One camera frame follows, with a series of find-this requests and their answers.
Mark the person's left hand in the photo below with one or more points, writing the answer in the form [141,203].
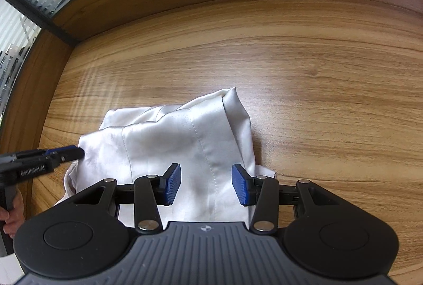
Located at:
[13,219]

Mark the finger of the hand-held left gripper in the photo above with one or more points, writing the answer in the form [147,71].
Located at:
[64,154]

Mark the white shirt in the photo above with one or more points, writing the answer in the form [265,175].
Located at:
[165,139]

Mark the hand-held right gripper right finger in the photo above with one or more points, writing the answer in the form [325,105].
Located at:
[238,184]

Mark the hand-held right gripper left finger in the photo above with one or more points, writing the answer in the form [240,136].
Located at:
[173,184]

